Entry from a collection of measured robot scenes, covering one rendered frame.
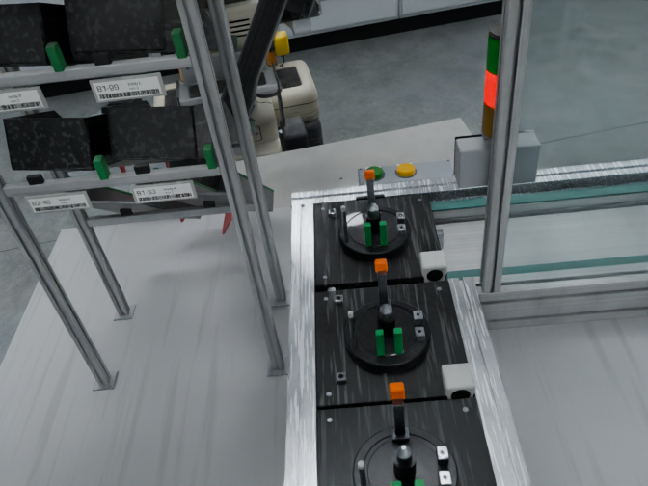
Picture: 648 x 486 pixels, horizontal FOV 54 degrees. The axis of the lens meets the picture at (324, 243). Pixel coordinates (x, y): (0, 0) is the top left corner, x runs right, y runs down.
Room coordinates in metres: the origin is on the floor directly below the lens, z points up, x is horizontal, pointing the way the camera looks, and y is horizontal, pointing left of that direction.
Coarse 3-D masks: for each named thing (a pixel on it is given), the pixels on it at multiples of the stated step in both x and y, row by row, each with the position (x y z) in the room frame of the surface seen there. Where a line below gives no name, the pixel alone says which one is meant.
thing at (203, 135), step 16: (112, 112) 0.81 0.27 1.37; (128, 112) 0.81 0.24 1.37; (144, 112) 0.80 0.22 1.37; (160, 112) 0.79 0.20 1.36; (176, 112) 0.79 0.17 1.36; (192, 112) 0.78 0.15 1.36; (224, 112) 0.88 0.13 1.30; (112, 128) 0.80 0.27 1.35; (128, 128) 0.80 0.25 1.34; (144, 128) 0.79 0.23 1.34; (160, 128) 0.79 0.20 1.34; (176, 128) 0.78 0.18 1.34; (192, 128) 0.77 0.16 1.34; (208, 128) 0.81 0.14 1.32; (112, 144) 0.80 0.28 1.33; (128, 144) 0.79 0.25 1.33; (144, 144) 0.78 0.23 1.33; (160, 144) 0.78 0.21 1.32; (176, 144) 0.77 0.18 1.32; (192, 144) 0.77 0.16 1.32
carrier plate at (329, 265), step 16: (320, 208) 1.03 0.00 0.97; (336, 208) 1.02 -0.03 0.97; (352, 208) 1.01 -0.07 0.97; (400, 208) 0.99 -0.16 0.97; (416, 208) 0.99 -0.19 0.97; (320, 224) 0.98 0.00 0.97; (336, 224) 0.97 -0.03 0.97; (416, 224) 0.94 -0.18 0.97; (432, 224) 0.93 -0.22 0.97; (320, 240) 0.93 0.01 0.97; (336, 240) 0.92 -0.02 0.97; (416, 240) 0.89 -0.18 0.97; (432, 240) 0.88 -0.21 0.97; (320, 256) 0.88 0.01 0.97; (336, 256) 0.88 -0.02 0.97; (352, 256) 0.87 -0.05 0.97; (400, 256) 0.85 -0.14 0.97; (416, 256) 0.85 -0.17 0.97; (320, 272) 0.84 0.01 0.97; (336, 272) 0.84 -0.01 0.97; (352, 272) 0.83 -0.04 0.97; (368, 272) 0.82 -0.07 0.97; (400, 272) 0.81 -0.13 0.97; (416, 272) 0.81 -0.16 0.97; (320, 288) 0.81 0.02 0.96; (336, 288) 0.81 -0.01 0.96; (352, 288) 0.80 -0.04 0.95
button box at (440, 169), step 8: (440, 160) 1.15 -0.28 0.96; (448, 160) 1.15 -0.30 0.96; (360, 168) 1.16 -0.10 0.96; (384, 168) 1.15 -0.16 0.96; (392, 168) 1.15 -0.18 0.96; (416, 168) 1.14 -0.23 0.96; (424, 168) 1.13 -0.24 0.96; (432, 168) 1.13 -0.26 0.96; (440, 168) 1.12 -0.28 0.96; (448, 168) 1.12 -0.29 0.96; (360, 176) 1.13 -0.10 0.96; (384, 176) 1.12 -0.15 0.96; (392, 176) 1.12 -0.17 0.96; (400, 176) 1.11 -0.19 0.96; (408, 176) 1.11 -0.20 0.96; (416, 176) 1.10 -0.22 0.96; (424, 176) 1.10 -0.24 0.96; (432, 176) 1.10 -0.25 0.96; (440, 176) 1.09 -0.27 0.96; (448, 176) 1.09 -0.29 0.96; (360, 184) 1.11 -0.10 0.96
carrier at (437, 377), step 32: (416, 288) 0.77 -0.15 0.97; (448, 288) 0.76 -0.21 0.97; (320, 320) 0.72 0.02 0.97; (352, 320) 0.64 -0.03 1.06; (384, 320) 0.66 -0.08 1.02; (416, 320) 0.67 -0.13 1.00; (448, 320) 0.68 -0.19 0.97; (320, 352) 0.66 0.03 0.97; (352, 352) 0.63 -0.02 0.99; (384, 352) 0.62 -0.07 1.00; (416, 352) 0.61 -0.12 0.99; (448, 352) 0.62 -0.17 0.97; (320, 384) 0.59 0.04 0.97; (352, 384) 0.59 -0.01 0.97; (384, 384) 0.58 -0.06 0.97; (416, 384) 0.57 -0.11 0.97; (448, 384) 0.55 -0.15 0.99
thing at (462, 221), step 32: (448, 224) 0.99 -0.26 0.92; (480, 224) 0.97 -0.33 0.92; (448, 256) 0.89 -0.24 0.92; (480, 256) 0.88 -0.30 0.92; (480, 288) 0.75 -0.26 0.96; (512, 288) 0.74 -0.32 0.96; (544, 288) 0.73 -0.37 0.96; (576, 288) 0.73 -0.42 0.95; (608, 288) 0.72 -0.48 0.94; (640, 288) 0.73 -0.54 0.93; (512, 320) 0.74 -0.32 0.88; (544, 320) 0.73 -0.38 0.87; (576, 320) 0.73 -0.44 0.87
